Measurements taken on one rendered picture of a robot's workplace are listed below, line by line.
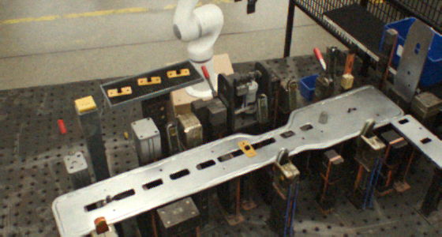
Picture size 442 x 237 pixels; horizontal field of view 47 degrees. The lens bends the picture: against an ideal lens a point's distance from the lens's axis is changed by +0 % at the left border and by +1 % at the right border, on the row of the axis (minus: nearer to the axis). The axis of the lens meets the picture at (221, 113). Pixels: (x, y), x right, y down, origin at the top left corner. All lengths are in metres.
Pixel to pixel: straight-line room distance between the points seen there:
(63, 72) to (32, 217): 2.07
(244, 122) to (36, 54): 2.61
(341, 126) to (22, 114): 1.52
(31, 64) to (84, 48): 0.42
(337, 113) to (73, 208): 1.07
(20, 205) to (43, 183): 0.13
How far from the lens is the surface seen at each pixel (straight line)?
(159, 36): 4.36
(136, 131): 1.83
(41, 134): 2.53
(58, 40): 4.48
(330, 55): 2.08
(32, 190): 2.29
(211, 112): 1.93
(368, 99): 2.19
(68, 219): 1.76
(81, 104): 1.90
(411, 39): 2.14
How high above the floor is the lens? 2.35
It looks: 41 degrees down
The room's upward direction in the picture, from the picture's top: straight up
